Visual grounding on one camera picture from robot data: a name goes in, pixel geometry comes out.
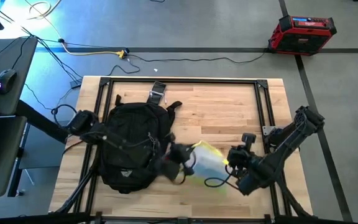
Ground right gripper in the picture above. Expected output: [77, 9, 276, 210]
[227, 133, 257, 179]

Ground black looped cable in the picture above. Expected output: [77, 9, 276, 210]
[204, 164, 241, 190]

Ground yellow extension cord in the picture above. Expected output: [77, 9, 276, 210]
[61, 42, 127, 60]

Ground black desk leg bar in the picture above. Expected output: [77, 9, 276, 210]
[16, 99, 70, 144]

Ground black computer mouse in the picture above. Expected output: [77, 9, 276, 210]
[0, 68, 17, 95]

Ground thin black cable with loop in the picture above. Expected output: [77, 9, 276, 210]
[23, 82, 83, 116]

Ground white coiled cable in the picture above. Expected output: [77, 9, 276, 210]
[23, 0, 63, 47]

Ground black backpack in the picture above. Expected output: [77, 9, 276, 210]
[98, 98, 183, 194]

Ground dark grey desk top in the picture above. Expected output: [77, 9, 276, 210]
[0, 36, 39, 116]
[0, 115, 27, 198]

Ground grey desk foot plate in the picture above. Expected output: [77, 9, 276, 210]
[19, 119, 74, 170]

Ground black flat case white clip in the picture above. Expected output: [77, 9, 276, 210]
[146, 81, 167, 105]

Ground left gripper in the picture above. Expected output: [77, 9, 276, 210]
[162, 142, 196, 183]

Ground white mesh pouch green trim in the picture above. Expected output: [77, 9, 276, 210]
[181, 140, 229, 187]

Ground black cable bundle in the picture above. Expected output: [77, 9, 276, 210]
[0, 0, 84, 80]

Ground black power cable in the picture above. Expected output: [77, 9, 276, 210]
[126, 51, 269, 65]

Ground red and black jobsite radio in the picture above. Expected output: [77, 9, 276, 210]
[267, 14, 338, 57]

